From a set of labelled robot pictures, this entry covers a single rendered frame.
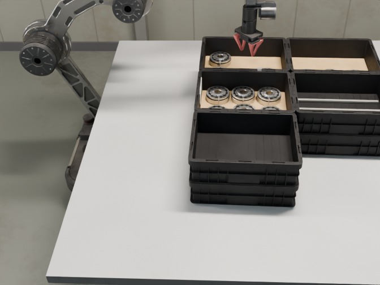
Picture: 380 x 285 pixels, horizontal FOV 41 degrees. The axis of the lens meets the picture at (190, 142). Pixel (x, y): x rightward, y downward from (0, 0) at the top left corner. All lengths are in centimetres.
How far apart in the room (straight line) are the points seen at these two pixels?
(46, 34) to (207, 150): 105
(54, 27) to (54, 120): 117
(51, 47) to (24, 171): 102
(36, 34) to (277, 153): 130
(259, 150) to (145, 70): 96
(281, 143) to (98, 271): 84
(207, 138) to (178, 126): 30
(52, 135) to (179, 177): 161
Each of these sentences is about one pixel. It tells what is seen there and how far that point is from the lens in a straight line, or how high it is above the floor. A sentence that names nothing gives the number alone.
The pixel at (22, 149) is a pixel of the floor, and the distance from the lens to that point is 344.
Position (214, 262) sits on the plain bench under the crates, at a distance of 175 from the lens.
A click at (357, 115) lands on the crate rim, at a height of 92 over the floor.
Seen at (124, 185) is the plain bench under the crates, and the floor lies 70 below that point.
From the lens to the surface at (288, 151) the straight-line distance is 197.
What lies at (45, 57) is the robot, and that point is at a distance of 250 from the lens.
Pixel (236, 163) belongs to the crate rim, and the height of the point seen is 93.
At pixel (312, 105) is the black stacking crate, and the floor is 83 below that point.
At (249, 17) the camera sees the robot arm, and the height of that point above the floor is 123.
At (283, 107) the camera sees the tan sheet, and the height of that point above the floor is 83.
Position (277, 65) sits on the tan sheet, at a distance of 246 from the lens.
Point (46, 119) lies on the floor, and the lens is 364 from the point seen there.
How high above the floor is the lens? 212
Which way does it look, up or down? 40 degrees down
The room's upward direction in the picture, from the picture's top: 2 degrees counter-clockwise
